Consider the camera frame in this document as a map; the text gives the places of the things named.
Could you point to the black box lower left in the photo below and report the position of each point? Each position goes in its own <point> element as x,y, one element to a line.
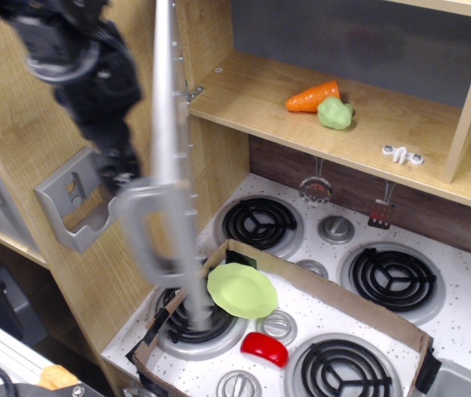
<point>17,314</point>

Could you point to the front left black burner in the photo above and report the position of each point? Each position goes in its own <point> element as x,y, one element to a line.
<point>180,339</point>

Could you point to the back right black burner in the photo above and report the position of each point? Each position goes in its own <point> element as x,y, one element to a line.
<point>396,277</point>

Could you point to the white door latch clip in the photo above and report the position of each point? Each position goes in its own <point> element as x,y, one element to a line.
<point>402,155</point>

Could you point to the front right black burner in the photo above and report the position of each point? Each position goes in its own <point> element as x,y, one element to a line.
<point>336,364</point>

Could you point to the orange toy carrot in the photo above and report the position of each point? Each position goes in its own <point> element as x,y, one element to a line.
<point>309,99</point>

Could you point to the back grey stove knob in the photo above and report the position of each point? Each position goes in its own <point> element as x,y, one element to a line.
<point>335,230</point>

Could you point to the middle grey stove knob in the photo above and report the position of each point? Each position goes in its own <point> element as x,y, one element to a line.
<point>314,267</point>

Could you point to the light green toy plate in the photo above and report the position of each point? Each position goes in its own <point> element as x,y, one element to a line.
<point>242,291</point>

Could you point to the brown cardboard barrier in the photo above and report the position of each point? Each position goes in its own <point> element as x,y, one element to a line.
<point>318,307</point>

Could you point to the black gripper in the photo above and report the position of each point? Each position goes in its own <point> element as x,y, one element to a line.
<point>98,103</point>

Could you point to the round metal strainer decoration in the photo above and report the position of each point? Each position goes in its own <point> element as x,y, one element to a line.
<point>316,190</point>

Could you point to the centre grey stove knob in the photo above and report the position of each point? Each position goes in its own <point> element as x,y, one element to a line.
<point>279,325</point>

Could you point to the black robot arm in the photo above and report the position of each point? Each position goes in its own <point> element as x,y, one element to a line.
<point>59,37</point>

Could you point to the black burner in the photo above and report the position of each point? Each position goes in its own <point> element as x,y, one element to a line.
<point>396,277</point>
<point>180,339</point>
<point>336,364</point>
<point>263,222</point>

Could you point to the grey stove knob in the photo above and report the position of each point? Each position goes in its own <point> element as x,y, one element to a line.
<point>314,267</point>
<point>238,384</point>
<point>279,325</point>
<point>335,230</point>

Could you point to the small toy spatula decoration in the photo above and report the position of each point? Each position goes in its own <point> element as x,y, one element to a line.
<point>381,216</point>

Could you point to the grey toy sink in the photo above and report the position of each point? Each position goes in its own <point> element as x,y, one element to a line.
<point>444,379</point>

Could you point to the grey toy microwave door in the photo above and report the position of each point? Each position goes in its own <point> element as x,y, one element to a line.
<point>157,211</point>

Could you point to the back left black burner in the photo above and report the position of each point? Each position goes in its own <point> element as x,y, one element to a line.
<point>263,222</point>

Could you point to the grey wall phone holder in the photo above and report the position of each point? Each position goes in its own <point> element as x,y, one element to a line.
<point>64,192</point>

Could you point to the green toy lettuce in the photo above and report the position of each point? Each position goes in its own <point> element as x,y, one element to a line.
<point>334,114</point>

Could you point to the front grey stove knob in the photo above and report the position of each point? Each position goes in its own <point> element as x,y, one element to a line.
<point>238,384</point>

